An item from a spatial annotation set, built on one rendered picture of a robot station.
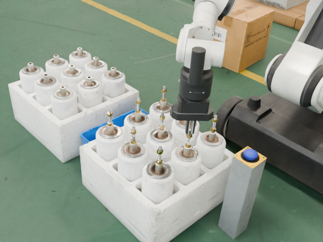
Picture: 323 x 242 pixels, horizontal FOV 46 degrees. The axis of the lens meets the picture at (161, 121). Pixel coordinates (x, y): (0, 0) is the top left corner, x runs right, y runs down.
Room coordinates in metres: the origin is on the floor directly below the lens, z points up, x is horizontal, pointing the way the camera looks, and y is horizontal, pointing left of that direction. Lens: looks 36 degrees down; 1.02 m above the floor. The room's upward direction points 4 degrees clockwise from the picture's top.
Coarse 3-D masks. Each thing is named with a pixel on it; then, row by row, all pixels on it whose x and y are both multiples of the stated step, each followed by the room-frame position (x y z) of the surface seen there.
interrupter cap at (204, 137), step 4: (208, 132) 1.03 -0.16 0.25; (200, 136) 1.00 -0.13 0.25; (204, 136) 1.01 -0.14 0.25; (208, 136) 1.01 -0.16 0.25; (216, 136) 1.01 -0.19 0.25; (220, 136) 1.01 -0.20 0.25; (204, 140) 0.99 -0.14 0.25; (208, 140) 0.99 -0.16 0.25; (216, 140) 0.99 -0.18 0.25; (220, 140) 0.99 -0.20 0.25; (208, 144) 0.97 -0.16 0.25; (212, 144) 0.97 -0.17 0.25; (216, 144) 0.97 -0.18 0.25; (220, 144) 0.97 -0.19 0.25
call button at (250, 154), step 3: (246, 150) 0.85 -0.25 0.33; (249, 150) 0.86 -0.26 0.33; (252, 150) 0.86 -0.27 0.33; (243, 153) 0.85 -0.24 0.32; (246, 153) 0.84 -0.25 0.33; (249, 153) 0.84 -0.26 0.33; (252, 153) 0.84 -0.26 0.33; (255, 153) 0.84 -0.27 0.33; (246, 156) 0.83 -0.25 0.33; (249, 156) 0.83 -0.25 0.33; (252, 156) 0.83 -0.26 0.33; (255, 156) 0.83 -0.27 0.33; (249, 159) 0.83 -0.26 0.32; (252, 159) 0.83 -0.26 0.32
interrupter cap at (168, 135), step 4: (156, 128) 1.03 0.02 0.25; (152, 132) 1.01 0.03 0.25; (156, 132) 1.01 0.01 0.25; (168, 132) 1.02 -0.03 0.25; (152, 136) 0.99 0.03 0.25; (156, 136) 0.99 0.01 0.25; (164, 136) 0.99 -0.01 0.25; (168, 136) 0.99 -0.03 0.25; (172, 136) 0.99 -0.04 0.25; (156, 140) 0.97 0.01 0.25; (160, 140) 0.97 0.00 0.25; (164, 140) 0.97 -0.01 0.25; (168, 140) 0.97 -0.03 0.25
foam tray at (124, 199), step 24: (144, 144) 1.03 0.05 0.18; (96, 168) 0.93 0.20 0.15; (216, 168) 0.94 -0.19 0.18; (96, 192) 0.93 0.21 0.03; (120, 192) 0.84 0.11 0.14; (192, 192) 0.83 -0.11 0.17; (216, 192) 0.92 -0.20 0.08; (120, 216) 0.84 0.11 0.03; (144, 216) 0.76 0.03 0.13; (168, 216) 0.76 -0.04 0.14; (192, 216) 0.84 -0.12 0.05; (144, 240) 0.75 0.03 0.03; (168, 240) 0.77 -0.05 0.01
